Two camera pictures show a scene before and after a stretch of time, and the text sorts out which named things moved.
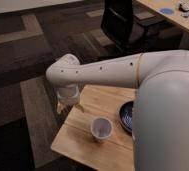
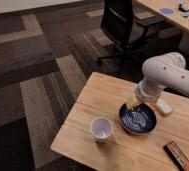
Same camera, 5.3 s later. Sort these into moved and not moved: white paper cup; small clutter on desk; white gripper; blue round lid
Moved: white gripper
Not moved: white paper cup; blue round lid; small clutter on desk
